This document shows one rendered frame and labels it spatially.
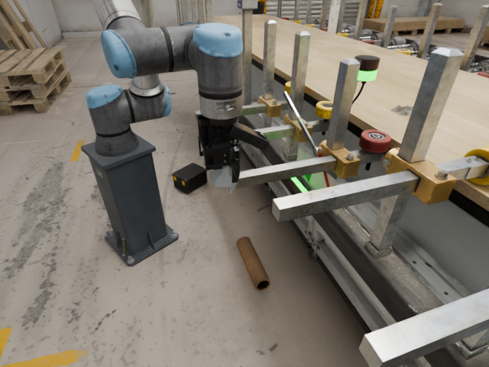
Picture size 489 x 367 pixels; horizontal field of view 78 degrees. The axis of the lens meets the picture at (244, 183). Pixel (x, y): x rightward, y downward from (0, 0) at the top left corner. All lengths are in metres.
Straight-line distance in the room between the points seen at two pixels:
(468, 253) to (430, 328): 0.55
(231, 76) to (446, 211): 0.65
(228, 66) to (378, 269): 0.57
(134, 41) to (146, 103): 0.77
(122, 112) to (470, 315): 1.31
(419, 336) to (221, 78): 0.49
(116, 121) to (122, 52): 0.79
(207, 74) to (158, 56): 0.12
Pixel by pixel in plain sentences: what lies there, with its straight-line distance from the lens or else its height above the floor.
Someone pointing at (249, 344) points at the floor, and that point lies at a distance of 1.44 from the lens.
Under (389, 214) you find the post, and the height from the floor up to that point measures 0.84.
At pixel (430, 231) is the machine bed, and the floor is 0.69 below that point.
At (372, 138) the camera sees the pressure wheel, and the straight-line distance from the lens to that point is 0.90.
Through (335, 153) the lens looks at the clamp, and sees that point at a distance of 0.87.
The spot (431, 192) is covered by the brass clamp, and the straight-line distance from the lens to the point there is 0.65.
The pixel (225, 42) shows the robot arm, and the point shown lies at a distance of 0.60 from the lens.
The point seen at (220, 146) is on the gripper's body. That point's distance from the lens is 0.67.
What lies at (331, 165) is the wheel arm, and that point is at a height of 0.85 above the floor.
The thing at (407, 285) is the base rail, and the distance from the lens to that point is 0.81.
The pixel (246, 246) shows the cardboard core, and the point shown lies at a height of 0.08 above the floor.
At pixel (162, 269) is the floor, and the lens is 1.71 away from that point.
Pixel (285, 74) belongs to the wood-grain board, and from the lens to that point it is 1.48.
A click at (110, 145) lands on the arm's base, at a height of 0.65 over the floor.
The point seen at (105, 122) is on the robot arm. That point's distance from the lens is 1.44.
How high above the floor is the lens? 1.28
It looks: 35 degrees down
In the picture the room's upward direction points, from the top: straight up
